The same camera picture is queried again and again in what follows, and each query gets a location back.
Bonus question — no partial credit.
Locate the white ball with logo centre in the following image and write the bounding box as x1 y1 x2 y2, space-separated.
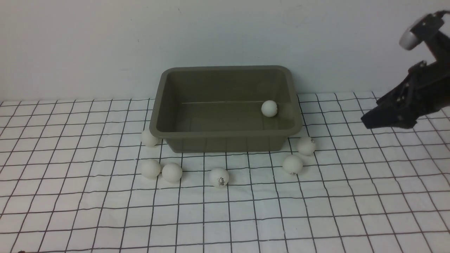
208 168 230 188

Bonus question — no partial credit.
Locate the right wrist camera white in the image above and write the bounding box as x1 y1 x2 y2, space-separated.
399 13 445 50

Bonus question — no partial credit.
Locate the white ball logo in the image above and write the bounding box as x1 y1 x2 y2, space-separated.
297 136 316 156

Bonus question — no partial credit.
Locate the white grid-pattern tablecloth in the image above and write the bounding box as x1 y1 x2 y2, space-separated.
0 92 450 253

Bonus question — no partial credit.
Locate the grey-brown plastic bin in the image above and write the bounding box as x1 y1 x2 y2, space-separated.
149 65 303 153

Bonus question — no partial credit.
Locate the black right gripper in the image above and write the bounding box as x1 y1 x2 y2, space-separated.
361 32 449 129

